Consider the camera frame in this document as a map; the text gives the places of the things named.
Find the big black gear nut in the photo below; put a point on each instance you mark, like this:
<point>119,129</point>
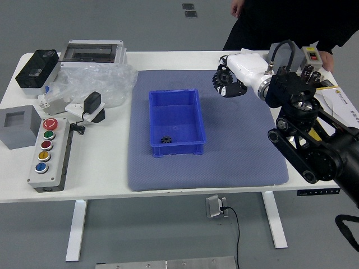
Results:
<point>224,77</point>

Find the black table control panel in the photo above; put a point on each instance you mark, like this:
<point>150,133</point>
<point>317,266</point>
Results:
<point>318,192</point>

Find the black power adapter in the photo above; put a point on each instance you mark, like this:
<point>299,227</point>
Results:
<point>92,102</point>

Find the person's left forearm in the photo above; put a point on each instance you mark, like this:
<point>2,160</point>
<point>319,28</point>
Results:
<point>342,36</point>

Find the clear plastic bag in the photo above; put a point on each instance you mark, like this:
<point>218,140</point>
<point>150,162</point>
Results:
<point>112,81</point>

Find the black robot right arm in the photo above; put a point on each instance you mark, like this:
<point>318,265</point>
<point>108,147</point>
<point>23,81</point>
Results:
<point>314,157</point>

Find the blue plastic box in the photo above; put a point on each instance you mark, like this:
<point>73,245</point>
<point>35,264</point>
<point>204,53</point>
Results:
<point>176,120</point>

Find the white wall switch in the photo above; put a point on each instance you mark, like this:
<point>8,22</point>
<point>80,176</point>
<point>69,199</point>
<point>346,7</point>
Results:
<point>246,51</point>

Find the grey distribution box clear window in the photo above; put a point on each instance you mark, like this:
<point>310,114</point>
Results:
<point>89,53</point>

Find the grey cube with square hole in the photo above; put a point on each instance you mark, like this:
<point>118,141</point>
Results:
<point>19,134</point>

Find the small black gear nut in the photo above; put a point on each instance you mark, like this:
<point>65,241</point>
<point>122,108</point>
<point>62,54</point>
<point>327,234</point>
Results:
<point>166,140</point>

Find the grey cube with round hole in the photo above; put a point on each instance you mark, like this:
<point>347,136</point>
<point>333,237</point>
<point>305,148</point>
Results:
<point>298,54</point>

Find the silver floor socket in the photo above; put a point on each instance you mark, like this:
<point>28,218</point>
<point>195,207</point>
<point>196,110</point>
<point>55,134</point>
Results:
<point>213,206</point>

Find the white socket plate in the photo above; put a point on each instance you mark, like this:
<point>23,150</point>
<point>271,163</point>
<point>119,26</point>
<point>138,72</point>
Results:
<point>74,109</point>

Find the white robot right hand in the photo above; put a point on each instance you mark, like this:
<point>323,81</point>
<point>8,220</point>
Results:
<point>249,67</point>

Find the yellow and white cardboard box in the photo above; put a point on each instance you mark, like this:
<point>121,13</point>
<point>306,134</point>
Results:
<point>343,106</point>

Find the grey-blue foam mat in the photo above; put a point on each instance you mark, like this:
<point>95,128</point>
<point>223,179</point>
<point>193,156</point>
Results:
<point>224,168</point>

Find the small black block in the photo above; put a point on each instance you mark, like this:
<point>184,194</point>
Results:
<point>327,83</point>

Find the black-lidded grey enclosure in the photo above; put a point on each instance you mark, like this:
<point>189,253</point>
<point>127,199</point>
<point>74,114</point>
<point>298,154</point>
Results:
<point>36,70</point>

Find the grey floor plate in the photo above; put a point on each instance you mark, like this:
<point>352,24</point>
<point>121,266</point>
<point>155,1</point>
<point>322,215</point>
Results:
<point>188,6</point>
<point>190,14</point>

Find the grey switch box red button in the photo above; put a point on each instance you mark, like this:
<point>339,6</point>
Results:
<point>311,57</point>

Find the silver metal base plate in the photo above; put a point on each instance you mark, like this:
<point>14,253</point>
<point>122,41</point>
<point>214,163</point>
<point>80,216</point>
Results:
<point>165,264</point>

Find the person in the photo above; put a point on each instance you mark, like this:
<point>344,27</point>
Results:
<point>280,22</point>

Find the grey five-button control box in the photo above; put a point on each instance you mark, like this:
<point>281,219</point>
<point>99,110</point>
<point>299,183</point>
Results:
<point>50,157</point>

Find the person's right hand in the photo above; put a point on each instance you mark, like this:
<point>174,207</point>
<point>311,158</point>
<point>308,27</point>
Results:
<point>237,7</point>

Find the white table leg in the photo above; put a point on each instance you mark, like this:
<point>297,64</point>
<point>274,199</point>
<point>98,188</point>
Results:
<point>76,229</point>
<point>276,224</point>

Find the person's left hand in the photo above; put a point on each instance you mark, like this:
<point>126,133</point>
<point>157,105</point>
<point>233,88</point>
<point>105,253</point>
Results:
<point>327,60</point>

